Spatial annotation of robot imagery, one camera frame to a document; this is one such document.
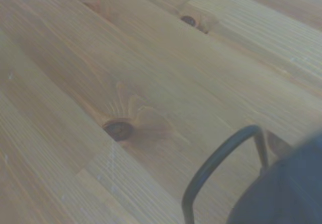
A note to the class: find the blue bowl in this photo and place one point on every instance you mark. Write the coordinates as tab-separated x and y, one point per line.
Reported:
284	191

